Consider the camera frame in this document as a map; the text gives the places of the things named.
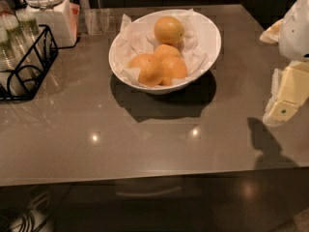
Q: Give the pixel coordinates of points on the orange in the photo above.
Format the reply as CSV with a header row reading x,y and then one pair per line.
x,y
165,50
151,69
173,67
168,30

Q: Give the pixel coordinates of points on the front right orange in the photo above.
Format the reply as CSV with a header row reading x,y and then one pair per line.
x,y
173,67

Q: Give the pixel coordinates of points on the white paper bowl liner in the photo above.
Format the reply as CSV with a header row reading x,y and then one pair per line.
x,y
137,37

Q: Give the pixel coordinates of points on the white ceramic bowl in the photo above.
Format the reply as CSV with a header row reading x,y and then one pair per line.
x,y
162,52

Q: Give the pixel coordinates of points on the black wire cup rack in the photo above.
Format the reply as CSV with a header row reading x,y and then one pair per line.
x,y
23,83

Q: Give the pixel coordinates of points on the white lidded ceramic jar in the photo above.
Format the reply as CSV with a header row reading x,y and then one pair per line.
x,y
62,17

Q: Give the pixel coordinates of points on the clear glass tumbler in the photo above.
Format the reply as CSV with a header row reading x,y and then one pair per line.
x,y
97,20

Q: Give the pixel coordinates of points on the drawer handle under table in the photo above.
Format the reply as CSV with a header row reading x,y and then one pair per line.
x,y
146,192

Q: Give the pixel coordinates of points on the middle orange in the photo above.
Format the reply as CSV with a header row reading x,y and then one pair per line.
x,y
165,50

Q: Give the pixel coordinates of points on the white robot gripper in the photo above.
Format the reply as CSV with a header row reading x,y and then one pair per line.
x,y
295,29

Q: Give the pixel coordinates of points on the clear plastic cup stack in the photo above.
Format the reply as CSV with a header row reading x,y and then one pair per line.
x,y
28,23
8,59
15,34

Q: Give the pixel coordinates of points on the top orange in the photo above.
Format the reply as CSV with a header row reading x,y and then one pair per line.
x,y
168,30

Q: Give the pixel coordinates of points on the front left orange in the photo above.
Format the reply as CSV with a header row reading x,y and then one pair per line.
x,y
151,69

